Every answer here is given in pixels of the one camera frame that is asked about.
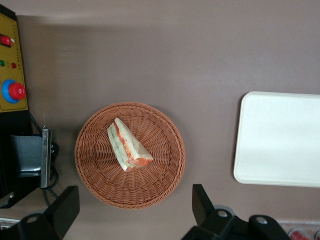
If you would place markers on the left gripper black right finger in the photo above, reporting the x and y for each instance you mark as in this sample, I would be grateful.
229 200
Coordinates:
203 210

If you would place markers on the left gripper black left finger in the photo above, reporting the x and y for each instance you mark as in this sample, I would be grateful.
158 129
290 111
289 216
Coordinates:
61 210

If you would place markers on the triangle sandwich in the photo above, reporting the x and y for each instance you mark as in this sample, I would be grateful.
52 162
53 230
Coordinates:
127 145

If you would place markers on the round brown wicker basket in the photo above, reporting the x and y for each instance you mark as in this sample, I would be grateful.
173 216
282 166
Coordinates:
100 175

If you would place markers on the cream plastic tray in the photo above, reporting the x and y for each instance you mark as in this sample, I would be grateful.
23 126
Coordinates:
277 140

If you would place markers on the clear acrylic bottle rack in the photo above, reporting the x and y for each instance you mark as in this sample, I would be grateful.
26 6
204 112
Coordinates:
285 225

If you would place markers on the red cola bottle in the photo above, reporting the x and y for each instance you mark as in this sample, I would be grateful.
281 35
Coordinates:
300 234

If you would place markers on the black machine with yellow panel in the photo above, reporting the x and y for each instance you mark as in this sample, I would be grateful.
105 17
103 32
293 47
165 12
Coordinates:
11 117

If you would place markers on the red emergency stop button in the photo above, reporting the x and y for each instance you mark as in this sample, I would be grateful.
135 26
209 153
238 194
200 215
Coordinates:
13 91

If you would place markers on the grey metal bracket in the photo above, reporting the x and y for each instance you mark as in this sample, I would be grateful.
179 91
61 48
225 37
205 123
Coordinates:
45 160

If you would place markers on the red rocker switch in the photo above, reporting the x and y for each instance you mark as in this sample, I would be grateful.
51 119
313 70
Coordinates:
5 40

